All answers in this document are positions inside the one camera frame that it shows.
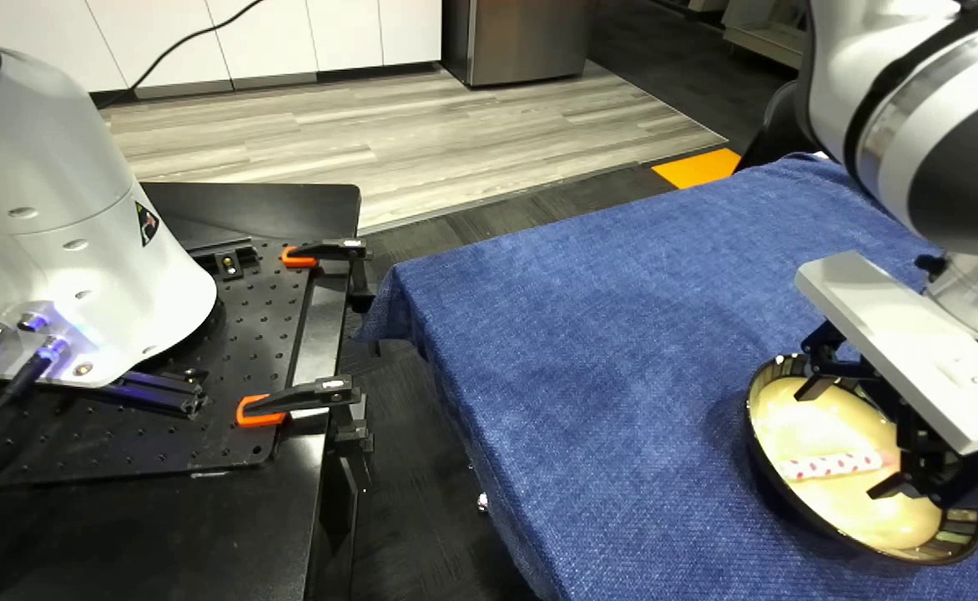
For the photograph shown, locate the orange clamp upper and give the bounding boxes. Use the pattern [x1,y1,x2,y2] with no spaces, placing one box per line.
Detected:
[277,236,373,314]

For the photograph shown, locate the white cabinets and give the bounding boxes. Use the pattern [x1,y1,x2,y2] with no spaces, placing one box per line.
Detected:
[0,0,440,95]

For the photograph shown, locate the black rimmed cream bowl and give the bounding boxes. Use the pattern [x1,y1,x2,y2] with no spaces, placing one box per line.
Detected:
[744,353,978,564]

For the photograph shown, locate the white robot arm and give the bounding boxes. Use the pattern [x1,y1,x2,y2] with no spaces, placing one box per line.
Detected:
[742,0,978,506]

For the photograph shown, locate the black breadboard mounting plate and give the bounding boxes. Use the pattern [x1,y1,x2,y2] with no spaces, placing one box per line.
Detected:
[0,233,345,495]

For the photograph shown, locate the orange handled clamp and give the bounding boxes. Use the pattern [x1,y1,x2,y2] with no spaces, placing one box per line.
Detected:
[232,375,361,444]

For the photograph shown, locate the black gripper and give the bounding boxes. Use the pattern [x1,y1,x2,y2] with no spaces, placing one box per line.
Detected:
[794,322,978,506]

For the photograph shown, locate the blue fabric tablecloth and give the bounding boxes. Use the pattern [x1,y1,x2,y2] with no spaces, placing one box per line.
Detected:
[363,152,978,601]

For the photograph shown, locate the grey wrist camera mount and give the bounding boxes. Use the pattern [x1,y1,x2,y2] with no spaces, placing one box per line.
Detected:
[794,254,978,454]

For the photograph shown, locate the stainless steel appliance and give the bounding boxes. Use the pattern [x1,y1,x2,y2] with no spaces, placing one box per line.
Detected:
[442,0,590,86]

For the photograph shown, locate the white patterned marker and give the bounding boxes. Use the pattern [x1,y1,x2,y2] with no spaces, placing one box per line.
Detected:
[785,454,895,481]

